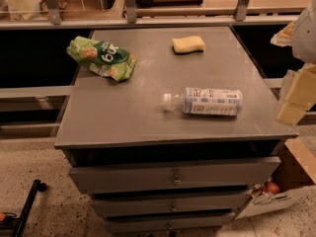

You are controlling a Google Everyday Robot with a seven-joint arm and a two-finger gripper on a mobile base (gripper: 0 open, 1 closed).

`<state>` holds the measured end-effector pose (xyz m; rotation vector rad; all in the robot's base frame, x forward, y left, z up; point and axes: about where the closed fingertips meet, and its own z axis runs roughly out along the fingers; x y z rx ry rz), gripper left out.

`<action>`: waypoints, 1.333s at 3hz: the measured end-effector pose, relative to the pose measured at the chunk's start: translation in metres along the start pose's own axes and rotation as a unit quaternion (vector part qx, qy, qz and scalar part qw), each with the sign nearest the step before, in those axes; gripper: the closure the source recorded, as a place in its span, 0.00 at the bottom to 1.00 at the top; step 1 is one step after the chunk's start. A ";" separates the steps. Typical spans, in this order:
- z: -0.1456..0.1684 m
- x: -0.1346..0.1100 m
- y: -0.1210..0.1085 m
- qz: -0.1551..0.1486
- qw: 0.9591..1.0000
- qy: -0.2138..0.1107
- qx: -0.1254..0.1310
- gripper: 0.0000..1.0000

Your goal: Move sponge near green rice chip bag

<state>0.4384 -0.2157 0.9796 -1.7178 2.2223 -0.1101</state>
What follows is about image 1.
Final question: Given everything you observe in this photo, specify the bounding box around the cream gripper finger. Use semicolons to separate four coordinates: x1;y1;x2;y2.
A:
271;21;295;47
276;63;316;125

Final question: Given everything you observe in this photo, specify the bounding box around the yellow sponge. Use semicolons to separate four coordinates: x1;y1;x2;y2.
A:
172;36;205;53

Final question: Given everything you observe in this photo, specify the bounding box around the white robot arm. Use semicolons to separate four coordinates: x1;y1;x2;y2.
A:
271;0;316;125

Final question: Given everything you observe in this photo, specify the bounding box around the green rice chip bag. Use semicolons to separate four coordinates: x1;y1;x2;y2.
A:
66;37;137;82

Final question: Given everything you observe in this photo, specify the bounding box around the cardboard box on floor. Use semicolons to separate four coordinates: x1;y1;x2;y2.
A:
236;138;316;219

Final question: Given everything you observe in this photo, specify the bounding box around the clear plastic water bottle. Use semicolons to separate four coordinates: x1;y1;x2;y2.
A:
161;87;243;117

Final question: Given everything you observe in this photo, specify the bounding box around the red item in box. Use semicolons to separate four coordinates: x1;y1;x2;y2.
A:
264;180;280;195

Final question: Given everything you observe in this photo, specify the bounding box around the grey drawer cabinet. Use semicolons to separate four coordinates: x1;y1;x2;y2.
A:
55;27;296;233

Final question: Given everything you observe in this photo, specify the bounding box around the black stand leg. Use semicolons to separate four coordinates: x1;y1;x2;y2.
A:
12;180;47;237

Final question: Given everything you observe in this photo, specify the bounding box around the metal shelf rail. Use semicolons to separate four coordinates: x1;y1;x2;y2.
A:
0;0;312;30

